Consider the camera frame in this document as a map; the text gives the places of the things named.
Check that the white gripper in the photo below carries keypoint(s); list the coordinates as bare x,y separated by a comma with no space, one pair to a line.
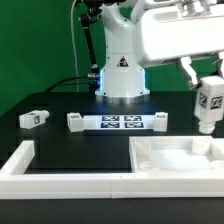
163,35

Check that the white marker plate with tags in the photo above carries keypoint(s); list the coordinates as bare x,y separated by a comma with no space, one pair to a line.
118,122

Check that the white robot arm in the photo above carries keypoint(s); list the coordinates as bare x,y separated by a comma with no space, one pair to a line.
122,79

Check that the white square tabletop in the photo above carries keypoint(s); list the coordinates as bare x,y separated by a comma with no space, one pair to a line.
176,153

